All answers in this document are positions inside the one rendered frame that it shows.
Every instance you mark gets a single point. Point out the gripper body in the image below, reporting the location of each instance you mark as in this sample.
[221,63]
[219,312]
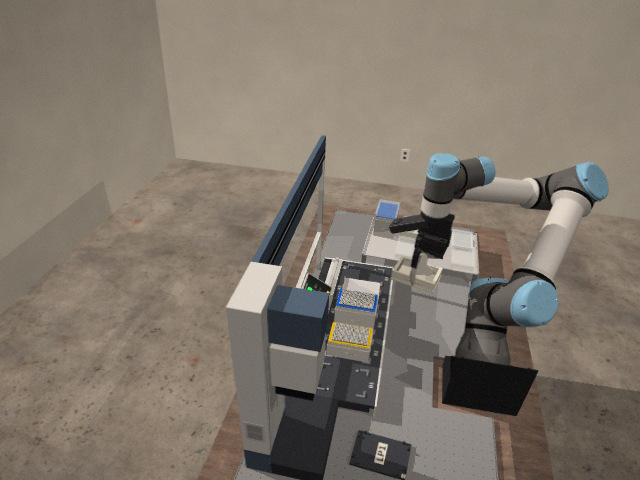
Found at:
[436,235]

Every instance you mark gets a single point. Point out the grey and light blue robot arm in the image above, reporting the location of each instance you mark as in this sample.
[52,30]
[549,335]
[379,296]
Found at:
[528,299]

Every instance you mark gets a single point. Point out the yellow tip rack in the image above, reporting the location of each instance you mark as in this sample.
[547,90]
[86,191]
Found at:
[349,342]

